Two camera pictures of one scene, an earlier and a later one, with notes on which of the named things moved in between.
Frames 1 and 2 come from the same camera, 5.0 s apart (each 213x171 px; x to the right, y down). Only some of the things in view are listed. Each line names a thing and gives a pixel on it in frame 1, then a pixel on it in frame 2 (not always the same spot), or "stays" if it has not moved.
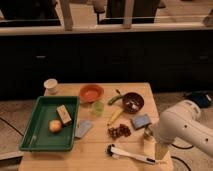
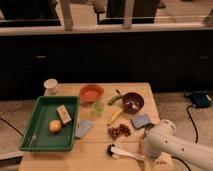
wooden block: [64, 114] stays
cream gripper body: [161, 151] -> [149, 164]
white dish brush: [112, 150] stays
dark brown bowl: [133, 102] stays
